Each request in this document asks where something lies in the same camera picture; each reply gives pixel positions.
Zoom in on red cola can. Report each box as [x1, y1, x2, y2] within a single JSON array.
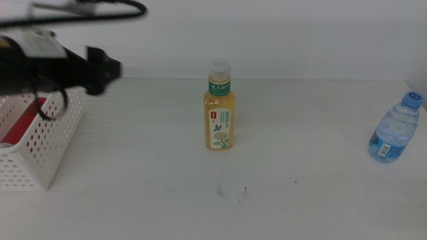
[[0, 97, 48, 148]]

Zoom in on yellow tea bottle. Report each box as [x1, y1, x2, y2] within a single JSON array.
[[203, 58, 237, 151]]

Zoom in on water bottle with blue cap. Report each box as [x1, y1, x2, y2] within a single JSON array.
[[367, 90, 426, 165]]

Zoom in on white perforated plastic basket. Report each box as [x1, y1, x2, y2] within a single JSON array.
[[0, 87, 85, 192]]

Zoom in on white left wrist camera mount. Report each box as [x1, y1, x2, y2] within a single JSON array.
[[18, 28, 69, 60]]

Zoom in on thin black cable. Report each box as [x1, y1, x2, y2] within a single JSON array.
[[31, 75, 69, 122]]

